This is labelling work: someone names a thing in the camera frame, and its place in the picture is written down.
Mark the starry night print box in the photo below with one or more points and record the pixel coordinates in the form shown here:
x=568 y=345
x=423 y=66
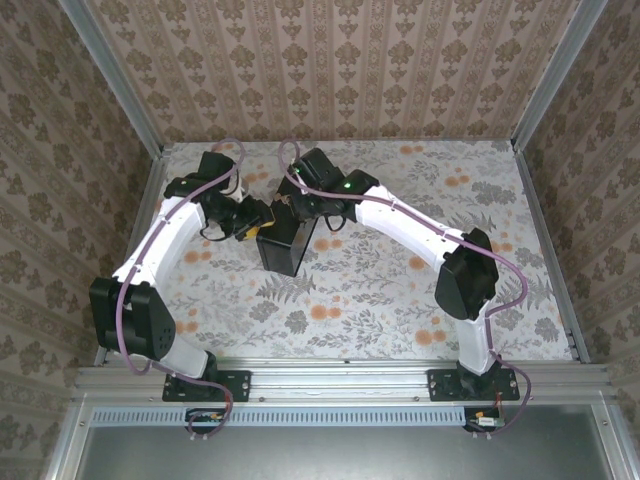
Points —
x=280 y=250

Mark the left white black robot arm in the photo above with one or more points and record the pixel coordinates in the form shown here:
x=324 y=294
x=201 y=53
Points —
x=165 y=240

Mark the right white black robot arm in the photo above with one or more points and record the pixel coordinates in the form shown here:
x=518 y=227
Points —
x=410 y=225

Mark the small connector board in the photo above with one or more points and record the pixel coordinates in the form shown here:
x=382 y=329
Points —
x=205 y=417
x=485 y=421

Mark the grey metal sheet panel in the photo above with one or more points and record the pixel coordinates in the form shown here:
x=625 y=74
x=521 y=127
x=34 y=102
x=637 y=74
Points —
x=325 y=455

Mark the aluminium table side rail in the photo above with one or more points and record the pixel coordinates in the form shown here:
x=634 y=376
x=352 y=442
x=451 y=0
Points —
x=145 y=210
x=545 y=225

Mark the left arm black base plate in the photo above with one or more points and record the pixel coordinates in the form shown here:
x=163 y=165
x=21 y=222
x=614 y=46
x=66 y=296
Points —
x=235 y=385

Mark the aluminium frame post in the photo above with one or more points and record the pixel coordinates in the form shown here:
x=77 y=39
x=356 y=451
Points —
x=115 y=75
x=555 y=75

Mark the aluminium mounting rail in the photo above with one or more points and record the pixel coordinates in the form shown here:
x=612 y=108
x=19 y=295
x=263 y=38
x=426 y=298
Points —
x=340 y=380

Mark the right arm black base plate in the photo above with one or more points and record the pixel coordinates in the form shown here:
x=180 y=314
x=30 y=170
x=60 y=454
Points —
x=440 y=385

